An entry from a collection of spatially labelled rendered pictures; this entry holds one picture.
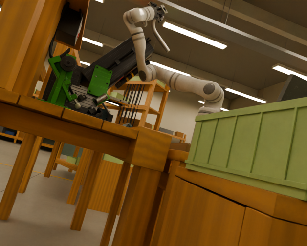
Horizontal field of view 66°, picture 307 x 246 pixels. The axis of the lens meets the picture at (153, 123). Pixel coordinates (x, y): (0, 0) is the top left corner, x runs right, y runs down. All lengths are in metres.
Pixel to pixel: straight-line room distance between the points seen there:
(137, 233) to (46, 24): 1.05
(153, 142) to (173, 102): 10.19
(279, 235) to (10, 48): 0.87
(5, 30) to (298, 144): 0.87
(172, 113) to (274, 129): 10.52
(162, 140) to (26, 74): 0.73
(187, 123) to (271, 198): 10.79
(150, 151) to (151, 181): 0.12
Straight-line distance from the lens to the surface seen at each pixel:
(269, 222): 0.42
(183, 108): 11.19
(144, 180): 0.93
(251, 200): 0.46
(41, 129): 0.95
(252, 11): 6.09
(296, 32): 6.60
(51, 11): 1.39
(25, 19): 0.95
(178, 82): 1.23
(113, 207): 1.85
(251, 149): 0.53
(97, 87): 1.52
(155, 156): 0.92
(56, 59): 1.25
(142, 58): 1.36
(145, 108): 4.04
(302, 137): 0.46
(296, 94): 0.60
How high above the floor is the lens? 0.79
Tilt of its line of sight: 8 degrees up
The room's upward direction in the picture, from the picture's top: 15 degrees clockwise
